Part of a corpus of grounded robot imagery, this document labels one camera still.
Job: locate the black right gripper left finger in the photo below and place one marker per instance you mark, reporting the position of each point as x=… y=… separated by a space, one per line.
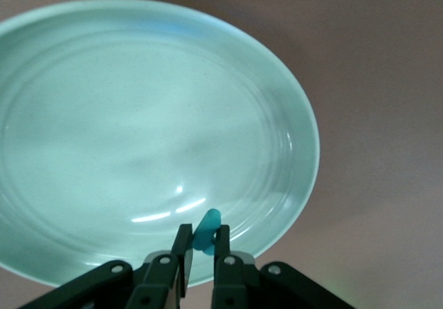
x=152 y=284

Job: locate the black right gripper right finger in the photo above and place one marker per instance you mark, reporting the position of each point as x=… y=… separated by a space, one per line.
x=228 y=284

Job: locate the teal foam letter r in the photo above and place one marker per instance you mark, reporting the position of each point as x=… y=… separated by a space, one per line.
x=207 y=232

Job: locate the pale green plate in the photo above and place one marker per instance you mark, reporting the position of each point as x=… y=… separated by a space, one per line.
x=138 y=115

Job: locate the brown table cover sheet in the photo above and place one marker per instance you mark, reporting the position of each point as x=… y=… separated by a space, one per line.
x=380 y=80

